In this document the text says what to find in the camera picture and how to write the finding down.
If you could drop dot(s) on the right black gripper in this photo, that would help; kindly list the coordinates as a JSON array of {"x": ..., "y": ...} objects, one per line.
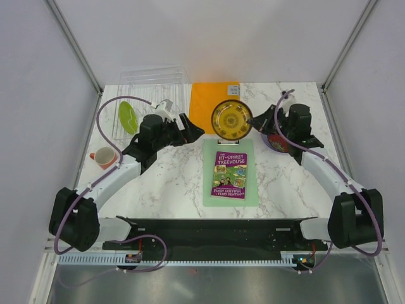
[{"x": 262, "y": 121}]

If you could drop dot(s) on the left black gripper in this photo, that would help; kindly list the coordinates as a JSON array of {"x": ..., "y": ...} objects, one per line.
[{"x": 190, "y": 133}]

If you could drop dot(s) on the red floral plate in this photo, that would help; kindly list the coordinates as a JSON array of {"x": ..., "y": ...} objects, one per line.
[{"x": 278, "y": 144}]

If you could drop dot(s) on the lilac plastic plate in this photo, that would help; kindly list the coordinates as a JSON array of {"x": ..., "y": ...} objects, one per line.
[{"x": 265, "y": 142}]

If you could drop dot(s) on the brown patterned plate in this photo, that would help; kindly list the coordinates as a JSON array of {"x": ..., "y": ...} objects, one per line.
[{"x": 229, "y": 120}]

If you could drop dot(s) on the green plate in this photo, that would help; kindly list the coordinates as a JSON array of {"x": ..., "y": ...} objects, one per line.
[{"x": 127, "y": 117}]

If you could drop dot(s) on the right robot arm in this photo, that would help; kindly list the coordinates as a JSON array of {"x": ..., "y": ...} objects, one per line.
[{"x": 356, "y": 216}]

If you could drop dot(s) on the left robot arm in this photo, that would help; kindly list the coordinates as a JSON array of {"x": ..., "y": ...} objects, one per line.
[{"x": 75, "y": 220}]

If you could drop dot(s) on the orange folder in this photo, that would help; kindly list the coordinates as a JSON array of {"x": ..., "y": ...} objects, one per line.
[{"x": 204, "y": 99}]

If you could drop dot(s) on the mint green clipboard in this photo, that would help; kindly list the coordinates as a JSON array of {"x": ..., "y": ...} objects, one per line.
[{"x": 209, "y": 148}]

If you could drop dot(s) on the purple treehouse book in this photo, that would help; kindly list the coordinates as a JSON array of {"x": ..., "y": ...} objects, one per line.
[{"x": 230, "y": 175}]

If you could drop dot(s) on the orange and white mug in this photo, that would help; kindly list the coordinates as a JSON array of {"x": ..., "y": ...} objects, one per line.
[{"x": 104, "y": 157}]

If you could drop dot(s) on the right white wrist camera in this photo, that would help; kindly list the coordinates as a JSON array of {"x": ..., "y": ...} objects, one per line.
[{"x": 289, "y": 99}]

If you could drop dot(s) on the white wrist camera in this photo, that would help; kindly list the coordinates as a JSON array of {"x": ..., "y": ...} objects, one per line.
[
  {"x": 289, "y": 99},
  {"x": 163, "y": 110}
]

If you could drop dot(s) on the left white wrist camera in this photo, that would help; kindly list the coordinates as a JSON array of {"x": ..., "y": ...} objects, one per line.
[{"x": 163, "y": 110}]

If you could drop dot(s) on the white wire dish rack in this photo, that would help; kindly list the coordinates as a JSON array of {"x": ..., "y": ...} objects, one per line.
[{"x": 150, "y": 86}]

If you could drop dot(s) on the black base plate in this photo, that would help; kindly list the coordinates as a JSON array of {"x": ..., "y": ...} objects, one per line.
[{"x": 215, "y": 238}]

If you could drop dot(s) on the white slotted cable duct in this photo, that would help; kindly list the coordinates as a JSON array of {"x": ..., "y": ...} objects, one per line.
[{"x": 133, "y": 258}]

